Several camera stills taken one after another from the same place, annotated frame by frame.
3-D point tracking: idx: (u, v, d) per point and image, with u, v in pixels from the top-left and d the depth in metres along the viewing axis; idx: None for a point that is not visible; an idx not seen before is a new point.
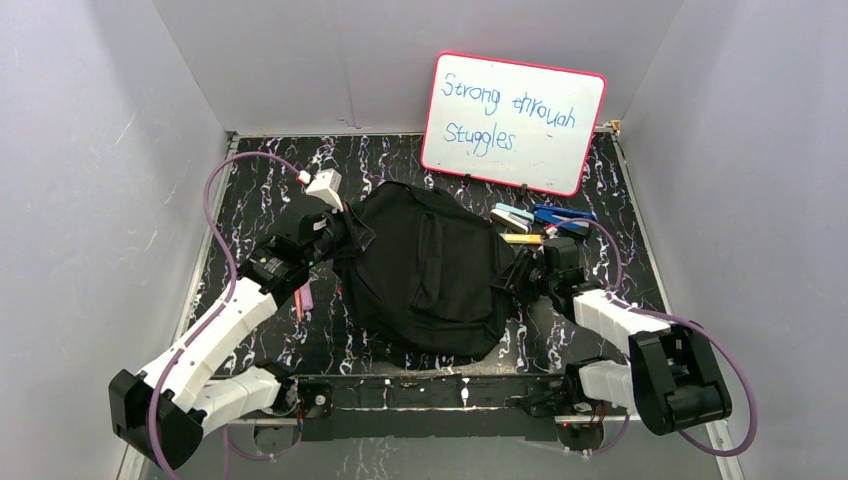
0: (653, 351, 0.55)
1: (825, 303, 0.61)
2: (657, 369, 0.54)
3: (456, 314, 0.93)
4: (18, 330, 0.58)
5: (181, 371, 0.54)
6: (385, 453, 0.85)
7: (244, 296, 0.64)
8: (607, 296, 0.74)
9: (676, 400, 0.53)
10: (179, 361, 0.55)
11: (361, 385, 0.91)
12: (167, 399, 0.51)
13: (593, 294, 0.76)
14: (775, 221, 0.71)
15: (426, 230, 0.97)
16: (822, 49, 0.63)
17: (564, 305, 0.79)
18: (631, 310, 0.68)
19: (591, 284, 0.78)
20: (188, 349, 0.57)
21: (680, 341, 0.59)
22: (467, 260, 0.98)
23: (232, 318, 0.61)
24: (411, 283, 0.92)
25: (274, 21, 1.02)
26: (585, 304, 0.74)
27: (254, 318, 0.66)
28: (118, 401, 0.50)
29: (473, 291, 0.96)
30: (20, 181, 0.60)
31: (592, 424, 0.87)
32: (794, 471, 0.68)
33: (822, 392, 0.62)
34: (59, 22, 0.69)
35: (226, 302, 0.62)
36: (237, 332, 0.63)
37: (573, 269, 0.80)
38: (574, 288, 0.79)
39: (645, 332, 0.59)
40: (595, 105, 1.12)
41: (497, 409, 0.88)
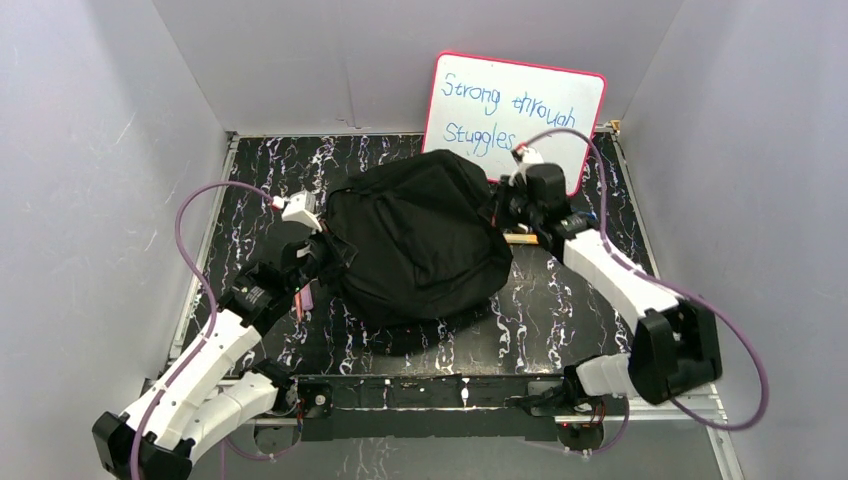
0: (663, 337, 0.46)
1: (825, 304, 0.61)
2: (665, 354, 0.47)
3: (463, 266, 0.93)
4: (19, 331, 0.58)
5: (161, 414, 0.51)
6: (386, 452, 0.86)
7: (225, 330, 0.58)
8: (606, 244, 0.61)
9: (677, 382, 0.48)
10: (161, 401, 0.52)
11: (361, 384, 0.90)
12: (149, 443, 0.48)
13: (589, 238, 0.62)
14: (775, 221, 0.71)
15: (388, 209, 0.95)
16: (823, 49, 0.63)
17: (551, 245, 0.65)
18: (636, 272, 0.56)
19: (583, 222, 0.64)
20: (170, 389, 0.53)
21: (683, 312, 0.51)
22: (442, 210, 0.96)
23: (213, 354, 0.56)
24: (405, 266, 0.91)
25: (274, 21, 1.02)
26: (577, 249, 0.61)
27: (240, 349, 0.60)
28: (101, 443, 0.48)
29: (459, 233, 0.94)
30: (20, 181, 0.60)
31: (592, 424, 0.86)
32: (792, 472, 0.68)
33: (821, 393, 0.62)
34: (58, 21, 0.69)
35: (206, 338, 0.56)
36: (221, 368, 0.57)
37: (560, 201, 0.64)
38: (561, 225, 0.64)
39: (654, 311, 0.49)
40: (595, 105, 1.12)
41: (497, 409, 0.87)
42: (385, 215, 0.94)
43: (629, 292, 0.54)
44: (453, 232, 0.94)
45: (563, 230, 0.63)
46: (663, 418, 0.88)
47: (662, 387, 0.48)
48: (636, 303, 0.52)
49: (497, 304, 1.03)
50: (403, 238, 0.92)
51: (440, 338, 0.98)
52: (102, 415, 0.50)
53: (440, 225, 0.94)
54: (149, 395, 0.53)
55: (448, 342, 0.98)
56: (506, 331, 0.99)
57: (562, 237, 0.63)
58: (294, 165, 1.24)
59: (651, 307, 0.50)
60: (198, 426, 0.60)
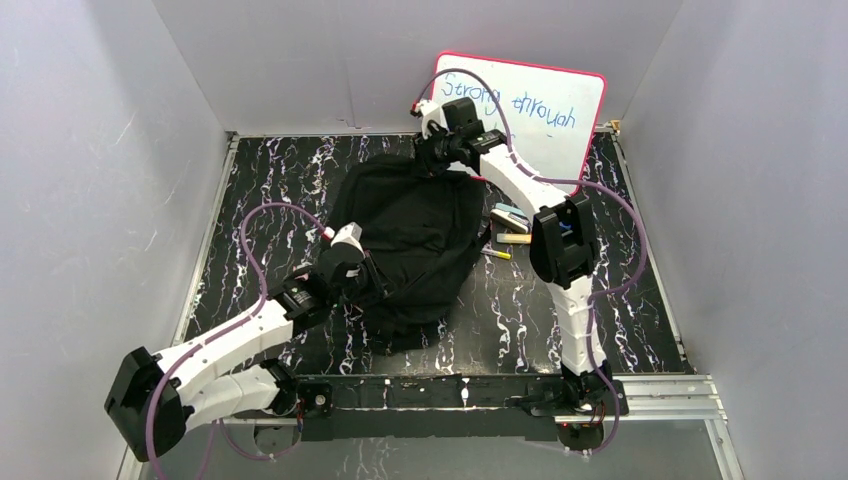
0: (548, 230, 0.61)
1: (825, 305, 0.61)
2: (550, 242, 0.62)
3: (444, 211, 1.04)
4: (18, 331, 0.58)
5: (191, 366, 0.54)
6: (386, 453, 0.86)
7: (269, 314, 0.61)
8: (512, 156, 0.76)
9: (562, 262, 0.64)
10: (194, 355, 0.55)
11: (361, 384, 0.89)
12: (173, 388, 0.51)
13: (498, 152, 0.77)
14: (776, 221, 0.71)
15: (364, 236, 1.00)
16: (823, 49, 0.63)
17: (470, 155, 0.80)
18: (534, 178, 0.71)
19: (490, 136, 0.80)
20: (205, 347, 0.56)
21: (569, 210, 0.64)
22: (396, 206, 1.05)
23: (250, 331, 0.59)
24: (420, 250, 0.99)
25: (274, 21, 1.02)
26: (489, 161, 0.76)
27: (274, 339, 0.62)
28: (126, 375, 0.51)
29: (419, 202, 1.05)
30: (20, 181, 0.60)
31: (592, 424, 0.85)
32: (793, 471, 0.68)
33: (821, 391, 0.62)
34: (59, 21, 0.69)
35: (251, 316, 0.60)
36: (252, 348, 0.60)
37: (472, 123, 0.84)
38: (476, 141, 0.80)
39: (545, 209, 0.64)
40: (595, 106, 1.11)
41: (498, 409, 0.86)
42: (366, 240, 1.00)
43: (529, 192, 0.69)
44: (418, 210, 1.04)
45: (479, 143, 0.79)
46: (664, 418, 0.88)
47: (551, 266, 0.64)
48: (533, 200, 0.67)
49: (497, 304, 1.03)
50: (391, 242, 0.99)
51: (440, 338, 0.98)
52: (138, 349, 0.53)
53: (408, 212, 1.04)
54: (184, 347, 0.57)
55: (448, 342, 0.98)
56: (506, 331, 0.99)
57: (479, 148, 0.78)
58: (294, 165, 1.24)
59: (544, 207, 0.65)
60: (201, 398, 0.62)
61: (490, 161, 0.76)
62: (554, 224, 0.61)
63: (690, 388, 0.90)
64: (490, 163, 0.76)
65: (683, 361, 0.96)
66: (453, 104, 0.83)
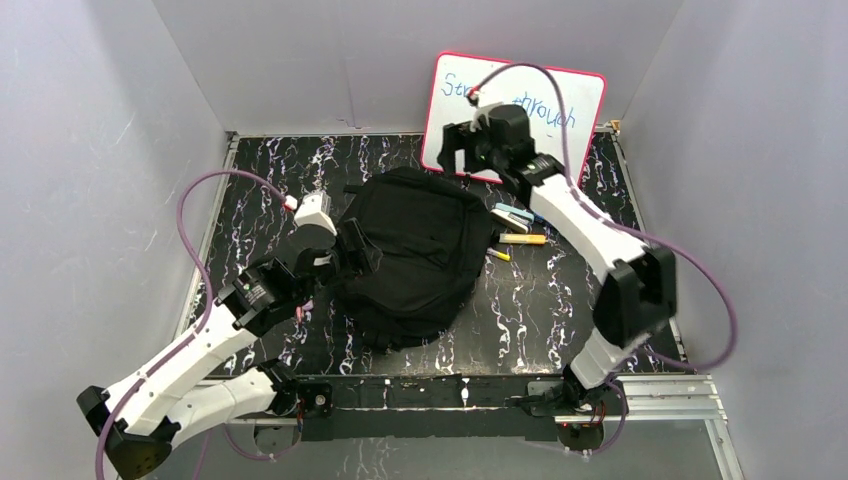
0: (627, 289, 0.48)
1: (825, 304, 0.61)
2: (628, 303, 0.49)
3: (453, 228, 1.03)
4: (18, 330, 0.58)
5: (138, 402, 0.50)
6: (386, 453, 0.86)
7: (216, 327, 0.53)
8: (574, 193, 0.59)
9: (637, 326, 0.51)
10: (139, 390, 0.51)
11: (361, 385, 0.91)
12: (119, 432, 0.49)
13: (556, 186, 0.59)
14: (776, 221, 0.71)
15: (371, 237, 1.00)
16: (822, 49, 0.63)
17: (518, 186, 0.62)
18: (603, 222, 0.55)
19: (547, 168, 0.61)
20: (149, 379, 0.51)
21: (647, 260, 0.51)
22: (407, 212, 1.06)
23: (196, 352, 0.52)
24: (422, 262, 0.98)
25: (274, 20, 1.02)
26: (544, 197, 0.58)
27: (231, 348, 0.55)
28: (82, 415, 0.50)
29: (431, 214, 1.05)
30: (20, 181, 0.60)
31: (592, 424, 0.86)
32: (794, 471, 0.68)
33: (822, 390, 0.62)
34: (58, 21, 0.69)
35: (196, 332, 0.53)
36: (208, 364, 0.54)
37: (523, 144, 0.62)
38: (527, 169, 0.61)
39: (621, 262, 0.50)
40: (595, 105, 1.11)
41: (497, 409, 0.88)
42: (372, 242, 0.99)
43: (598, 242, 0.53)
44: (428, 220, 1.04)
45: (531, 173, 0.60)
46: (664, 417, 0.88)
47: (625, 330, 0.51)
48: (606, 256, 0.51)
49: (497, 304, 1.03)
50: (396, 247, 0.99)
51: (440, 338, 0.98)
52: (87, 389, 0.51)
53: (417, 220, 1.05)
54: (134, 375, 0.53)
55: (448, 342, 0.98)
56: (506, 331, 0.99)
57: (529, 183, 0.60)
58: (294, 165, 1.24)
59: (619, 259, 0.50)
60: (190, 412, 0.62)
61: (545, 197, 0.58)
62: (632, 281, 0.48)
63: (690, 388, 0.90)
64: (545, 200, 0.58)
65: (684, 361, 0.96)
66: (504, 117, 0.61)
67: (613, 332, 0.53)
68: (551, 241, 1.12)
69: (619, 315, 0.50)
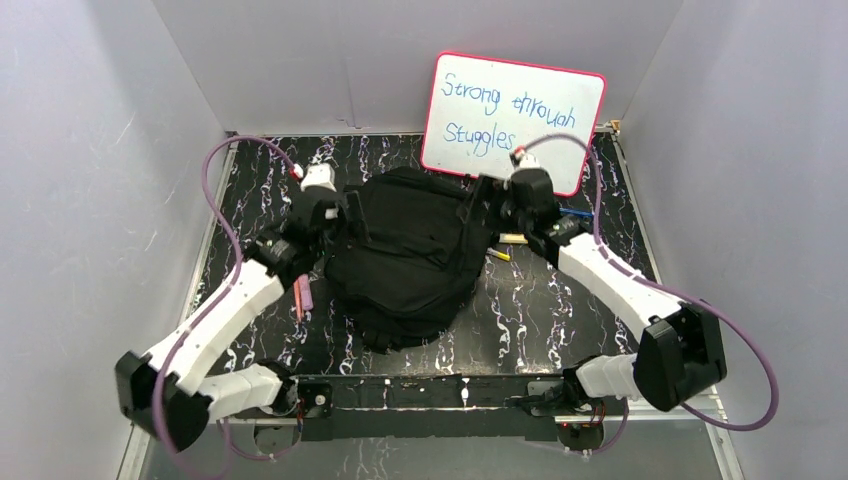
0: (668, 348, 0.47)
1: (825, 304, 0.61)
2: (670, 363, 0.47)
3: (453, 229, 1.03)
4: (18, 330, 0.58)
5: (186, 355, 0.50)
6: (386, 452, 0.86)
7: (249, 279, 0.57)
8: (602, 249, 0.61)
9: (684, 387, 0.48)
10: (185, 344, 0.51)
11: (361, 385, 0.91)
12: (174, 382, 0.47)
13: (584, 244, 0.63)
14: (775, 221, 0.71)
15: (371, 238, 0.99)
16: (822, 50, 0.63)
17: (544, 248, 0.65)
18: (634, 279, 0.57)
19: (572, 228, 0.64)
20: (194, 332, 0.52)
21: (687, 317, 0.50)
22: (407, 213, 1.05)
23: (236, 299, 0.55)
24: (422, 262, 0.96)
25: (274, 20, 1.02)
26: (571, 256, 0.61)
27: (260, 303, 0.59)
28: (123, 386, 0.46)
29: (431, 214, 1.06)
30: (20, 182, 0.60)
31: (592, 424, 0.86)
32: (793, 471, 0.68)
33: (821, 390, 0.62)
34: (59, 21, 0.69)
35: (231, 285, 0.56)
36: (244, 316, 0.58)
37: (547, 205, 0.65)
38: (553, 230, 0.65)
39: (658, 320, 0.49)
40: (595, 105, 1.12)
41: (498, 409, 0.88)
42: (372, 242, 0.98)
43: (634, 302, 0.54)
44: (428, 221, 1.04)
45: (556, 235, 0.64)
46: (664, 418, 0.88)
47: (672, 396, 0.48)
48: (640, 311, 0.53)
49: (497, 305, 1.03)
50: (397, 247, 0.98)
51: (440, 338, 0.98)
52: (122, 357, 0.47)
53: (417, 221, 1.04)
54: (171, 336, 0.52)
55: (448, 342, 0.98)
56: (506, 331, 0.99)
57: (556, 243, 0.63)
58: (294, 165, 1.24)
59: (654, 317, 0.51)
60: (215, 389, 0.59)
61: (572, 256, 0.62)
62: (672, 336, 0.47)
63: None
64: (572, 258, 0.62)
65: None
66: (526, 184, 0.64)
67: (657, 398, 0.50)
68: None
69: (666, 376, 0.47)
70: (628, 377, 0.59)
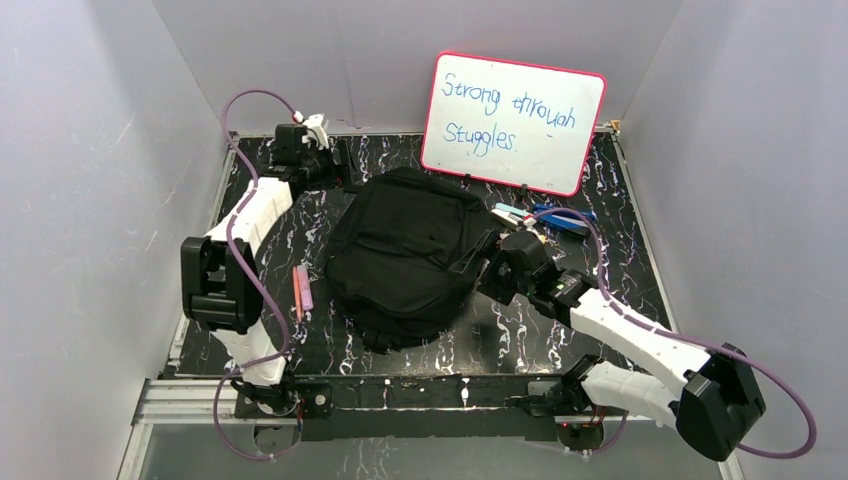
0: (710, 401, 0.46)
1: (826, 304, 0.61)
2: (715, 415, 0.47)
3: (454, 230, 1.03)
4: (17, 331, 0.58)
5: (240, 229, 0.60)
6: (386, 453, 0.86)
7: (269, 185, 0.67)
8: (613, 305, 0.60)
9: (730, 432, 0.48)
10: (236, 224, 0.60)
11: (361, 384, 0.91)
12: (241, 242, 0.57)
13: (593, 301, 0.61)
14: (776, 220, 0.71)
15: (371, 238, 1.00)
16: (822, 49, 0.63)
17: (553, 307, 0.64)
18: (655, 333, 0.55)
19: (574, 282, 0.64)
20: (240, 216, 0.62)
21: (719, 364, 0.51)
22: (409, 213, 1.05)
23: (264, 197, 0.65)
24: (423, 261, 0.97)
25: (274, 21, 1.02)
26: (584, 315, 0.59)
27: (282, 206, 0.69)
28: (193, 263, 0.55)
29: (432, 213, 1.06)
30: (21, 181, 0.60)
31: (592, 424, 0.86)
32: (794, 470, 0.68)
33: (821, 389, 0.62)
34: (59, 22, 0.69)
35: (255, 190, 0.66)
36: (273, 213, 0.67)
37: (543, 265, 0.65)
38: (558, 289, 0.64)
39: (694, 375, 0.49)
40: (595, 105, 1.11)
41: (498, 409, 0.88)
42: (373, 243, 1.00)
43: (663, 360, 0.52)
44: (429, 221, 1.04)
45: (563, 294, 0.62)
46: None
47: (721, 443, 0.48)
48: (672, 368, 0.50)
49: (497, 304, 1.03)
50: (397, 247, 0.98)
51: (440, 338, 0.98)
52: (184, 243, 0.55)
53: (418, 221, 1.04)
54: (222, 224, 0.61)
55: (448, 342, 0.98)
56: (506, 331, 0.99)
57: (566, 303, 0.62)
58: None
59: (689, 372, 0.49)
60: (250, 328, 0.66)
61: (585, 315, 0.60)
62: (711, 391, 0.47)
63: None
64: (585, 318, 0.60)
65: None
66: (519, 249, 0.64)
67: (705, 445, 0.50)
68: (551, 241, 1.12)
69: (712, 427, 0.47)
70: (651, 406, 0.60)
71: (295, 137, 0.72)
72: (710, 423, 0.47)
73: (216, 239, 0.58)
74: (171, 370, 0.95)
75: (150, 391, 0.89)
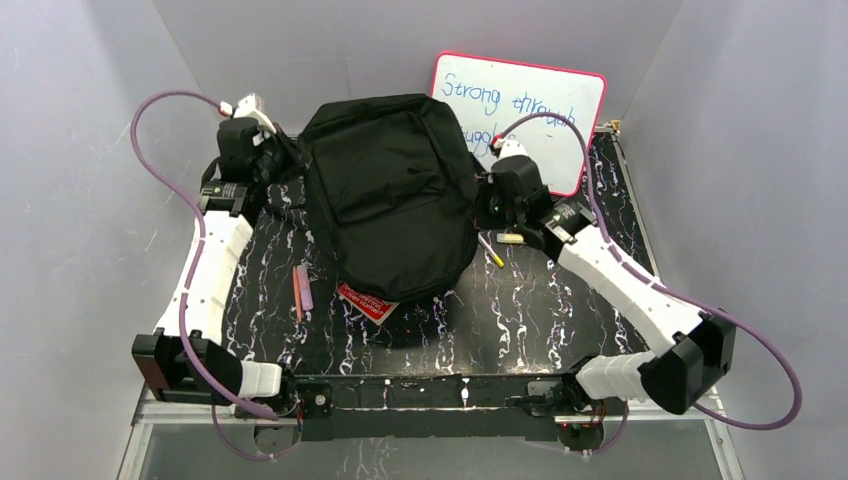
0: (693, 362, 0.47)
1: (826, 304, 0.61)
2: (693, 375, 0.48)
3: (425, 147, 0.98)
4: (17, 331, 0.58)
5: (196, 311, 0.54)
6: (386, 452, 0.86)
7: (218, 227, 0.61)
8: (611, 248, 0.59)
9: (696, 392, 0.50)
10: (189, 303, 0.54)
11: (361, 385, 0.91)
12: (200, 338, 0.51)
13: (592, 240, 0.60)
14: (775, 220, 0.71)
15: (355, 208, 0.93)
16: (822, 48, 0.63)
17: (542, 238, 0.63)
18: (652, 285, 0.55)
19: (570, 210, 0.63)
20: (191, 289, 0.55)
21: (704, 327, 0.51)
22: (368, 154, 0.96)
23: (216, 251, 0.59)
24: (422, 196, 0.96)
25: (274, 21, 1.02)
26: (578, 254, 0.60)
27: (238, 245, 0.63)
28: (149, 367, 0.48)
29: (386, 147, 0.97)
30: (20, 181, 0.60)
31: (592, 424, 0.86)
32: (793, 470, 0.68)
33: (821, 389, 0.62)
34: (57, 21, 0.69)
35: (203, 239, 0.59)
36: (229, 264, 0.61)
37: (537, 192, 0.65)
38: (551, 218, 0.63)
39: (682, 336, 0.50)
40: (595, 105, 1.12)
41: (497, 409, 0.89)
42: (363, 211, 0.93)
43: (653, 313, 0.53)
44: (390, 155, 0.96)
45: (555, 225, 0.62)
46: (662, 417, 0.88)
47: (686, 402, 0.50)
48: (662, 327, 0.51)
49: (497, 304, 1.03)
50: (389, 201, 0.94)
51: (440, 339, 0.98)
52: (135, 340, 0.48)
53: (385, 157, 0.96)
54: (172, 307, 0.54)
55: (448, 342, 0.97)
56: (506, 331, 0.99)
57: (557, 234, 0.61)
58: None
59: (678, 333, 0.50)
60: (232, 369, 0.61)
61: (579, 254, 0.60)
62: (696, 355, 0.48)
63: None
64: (579, 256, 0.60)
65: None
66: (511, 172, 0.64)
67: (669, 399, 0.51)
68: None
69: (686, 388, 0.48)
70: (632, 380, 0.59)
71: (241, 141, 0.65)
72: (686, 383, 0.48)
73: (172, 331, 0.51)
74: None
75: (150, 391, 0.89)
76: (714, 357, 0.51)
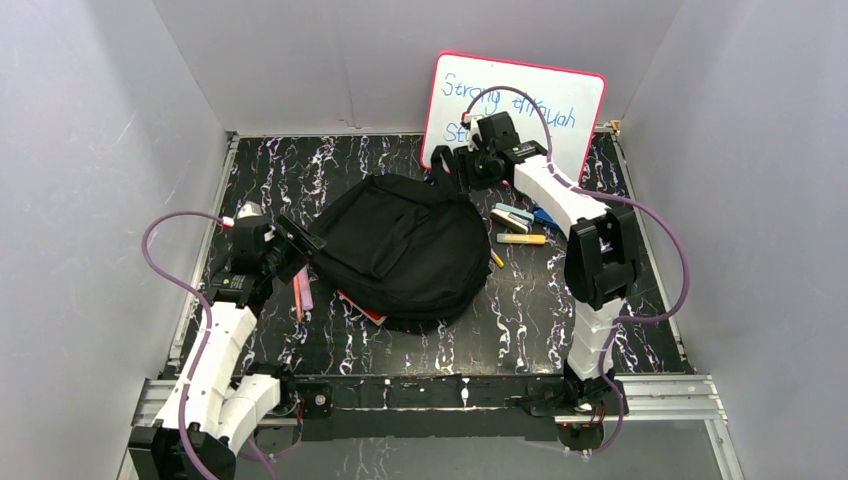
0: (588, 244, 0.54)
1: (826, 305, 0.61)
2: (590, 256, 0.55)
3: (387, 200, 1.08)
4: (17, 331, 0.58)
5: (195, 405, 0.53)
6: (386, 452, 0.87)
7: (224, 318, 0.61)
8: (550, 167, 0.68)
9: (601, 279, 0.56)
10: (189, 395, 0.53)
11: (361, 384, 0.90)
12: (198, 431, 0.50)
13: (536, 163, 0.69)
14: (775, 220, 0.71)
15: (382, 265, 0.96)
16: (824, 48, 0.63)
17: (503, 167, 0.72)
18: (574, 190, 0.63)
19: (531, 149, 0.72)
20: (193, 381, 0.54)
21: (611, 222, 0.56)
22: (353, 233, 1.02)
23: (221, 342, 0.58)
24: (415, 225, 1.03)
25: (274, 20, 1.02)
26: (523, 170, 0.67)
27: (241, 334, 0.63)
28: (143, 457, 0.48)
29: (363, 224, 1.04)
30: (19, 180, 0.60)
31: (592, 424, 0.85)
32: (793, 471, 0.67)
33: (821, 391, 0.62)
34: (56, 21, 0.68)
35: (209, 329, 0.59)
36: (233, 351, 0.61)
37: (508, 135, 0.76)
38: (513, 151, 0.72)
39: (585, 220, 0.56)
40: (595, 105, 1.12)
41: (498, 409, 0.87)
42: (391, 261, 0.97)
43: (570, 209, 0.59)
44: (371, 226, 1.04)
45: (516, 154, 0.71)
46: (663, 418, 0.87)
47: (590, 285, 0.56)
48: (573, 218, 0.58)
49: (497, 304, 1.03)
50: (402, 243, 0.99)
51: (440, 338, 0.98)
52: (133, 432, 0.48)
53: (370, 224, 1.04)
54: (172, 398, 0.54)
55: (448, 342, 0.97)
56: (506, 331, 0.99)
57: (516, 160, 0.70)
58: (294, 165, 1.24)
59: (583, 218, 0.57)
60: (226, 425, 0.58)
61: (524, 169, 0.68)
62: (593, 237, 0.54)
63: (690, 388, 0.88)
64: (524, 172, 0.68)
65: (683, 361, 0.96)
66: (488, 117, 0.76)
67: (583, 288, 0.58)
68: (551, 241, 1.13)
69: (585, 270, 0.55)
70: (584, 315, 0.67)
71: (253, 238, 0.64)
72: (585, 263, 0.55)
73: (170, 421, 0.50)
74: (171, 370, 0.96)
75: (150, 391, 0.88)
76: (621, 248, 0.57)
